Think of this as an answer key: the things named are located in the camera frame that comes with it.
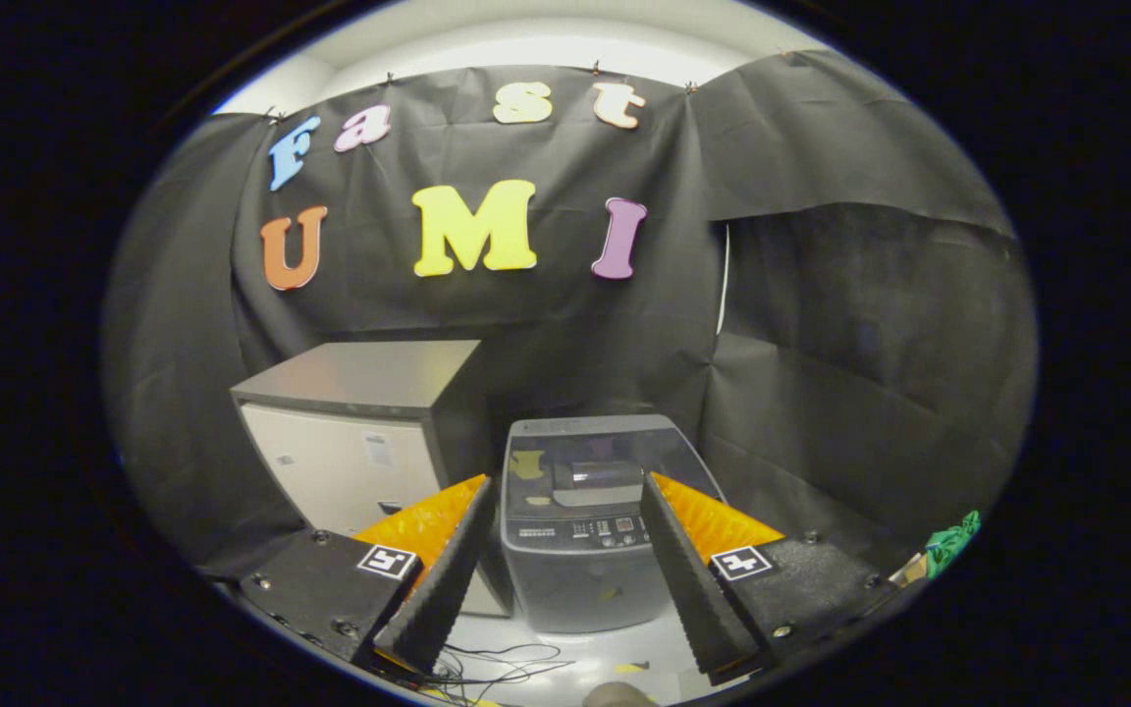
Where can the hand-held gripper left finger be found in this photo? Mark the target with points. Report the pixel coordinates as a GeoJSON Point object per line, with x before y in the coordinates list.
{"type": "Point", "coordinates": [443, 579]}

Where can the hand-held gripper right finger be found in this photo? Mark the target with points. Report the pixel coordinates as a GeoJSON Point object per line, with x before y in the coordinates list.
{"type": "Point", "coordinates": [693, 579]}

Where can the grey washing machine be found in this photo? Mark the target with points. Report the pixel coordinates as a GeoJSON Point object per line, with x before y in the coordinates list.
{"type": "Point", "coordinates": [575, 589]}

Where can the yellow tape piece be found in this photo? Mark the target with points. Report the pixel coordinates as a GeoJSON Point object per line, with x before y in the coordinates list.
{"type": "Point", "coordinates": [630, 669]}

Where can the brown cardboard piece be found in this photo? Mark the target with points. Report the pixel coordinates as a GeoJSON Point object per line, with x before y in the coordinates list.
{"type": "Point", "coordinates": [909, 570]}

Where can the grey cabinet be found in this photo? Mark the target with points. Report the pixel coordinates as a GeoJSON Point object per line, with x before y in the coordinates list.
{"type": "Point", "coordinates": [350, 378]}

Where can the black backdrop cloth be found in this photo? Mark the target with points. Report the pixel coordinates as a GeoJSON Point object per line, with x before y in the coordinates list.
{"type": "Point", "coordinates": [850, 373]}

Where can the green cloth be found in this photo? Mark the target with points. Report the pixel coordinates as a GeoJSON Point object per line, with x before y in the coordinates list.
{"type": "Point", "coordinates": [950, 545]}

